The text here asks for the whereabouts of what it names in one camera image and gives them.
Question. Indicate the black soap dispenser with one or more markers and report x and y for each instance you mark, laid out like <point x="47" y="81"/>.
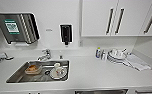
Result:
<point x="65" y="33"/>

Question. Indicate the dish soap bottle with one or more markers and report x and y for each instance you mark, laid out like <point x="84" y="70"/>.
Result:
<point x="98" y="54"/>

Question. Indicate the white mug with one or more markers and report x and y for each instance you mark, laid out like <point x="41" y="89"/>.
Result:
<point x="58" y="71"/>

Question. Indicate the chrome faucet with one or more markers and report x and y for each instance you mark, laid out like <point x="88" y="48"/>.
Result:
<point x="45" y="53"/>

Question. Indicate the stack of white plates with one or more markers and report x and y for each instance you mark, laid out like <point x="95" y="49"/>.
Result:
<point x="117" y="56"/>

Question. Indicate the orange bowl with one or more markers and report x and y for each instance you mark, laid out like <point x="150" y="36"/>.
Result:
<point x="32" y="69"/>

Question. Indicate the white folded cloth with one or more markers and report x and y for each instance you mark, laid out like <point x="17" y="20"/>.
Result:
<point x="138" y="63"/>

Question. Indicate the steel paper towel dispenser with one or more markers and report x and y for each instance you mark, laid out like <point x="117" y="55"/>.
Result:
<point x="12" y="28"/>

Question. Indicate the steel sink basin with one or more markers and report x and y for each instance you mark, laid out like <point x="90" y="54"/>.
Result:
<point x="17" y="78"/>

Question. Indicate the black utensil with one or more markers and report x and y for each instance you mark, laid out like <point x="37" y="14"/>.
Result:
<point x="8" y="57"/>

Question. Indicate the white drawer stack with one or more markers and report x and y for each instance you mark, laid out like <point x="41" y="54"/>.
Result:
<point x="147" y="91"/>

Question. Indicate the white wall outlet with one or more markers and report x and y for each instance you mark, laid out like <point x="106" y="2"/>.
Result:
<point x="81" y="43"/>

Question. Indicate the small wall label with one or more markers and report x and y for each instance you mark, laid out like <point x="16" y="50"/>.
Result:
<point x="49" y="30"/>

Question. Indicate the three-door white wall cabinet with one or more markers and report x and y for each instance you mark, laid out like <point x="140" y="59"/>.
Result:
<point x="95" y="20"/>

